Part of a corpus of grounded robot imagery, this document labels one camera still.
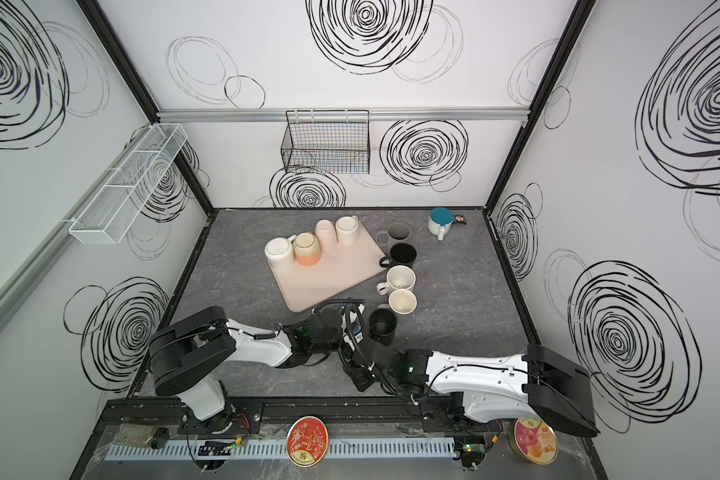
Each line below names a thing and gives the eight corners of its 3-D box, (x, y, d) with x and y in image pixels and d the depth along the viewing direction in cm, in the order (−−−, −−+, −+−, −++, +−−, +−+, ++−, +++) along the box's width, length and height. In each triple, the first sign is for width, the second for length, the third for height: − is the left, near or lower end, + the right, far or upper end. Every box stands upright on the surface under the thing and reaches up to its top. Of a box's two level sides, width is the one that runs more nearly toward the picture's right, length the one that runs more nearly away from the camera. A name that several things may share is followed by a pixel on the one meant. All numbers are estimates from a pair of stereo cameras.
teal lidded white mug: (430, 240, 112) (433, 230, 107) (426, 218, 119) (428, 207, 114) (454, 240, 112) (458, 230, 107) (448, 218, 119) (452, 207, 114)
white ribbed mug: (269, 268, 104) (262, 254, 97) (273, 250, 109) (267, 235, 103) (294, 268, 104) (289, 254, 97) (298, 250, 109) (293, 235, 103)
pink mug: (317, 253, 108) (314, 236, 101) (319, 236, 114) (316, 219, 106) (334, 253, 108) (332, 236, 101) (336, 236, 114) (334, 219, 106)
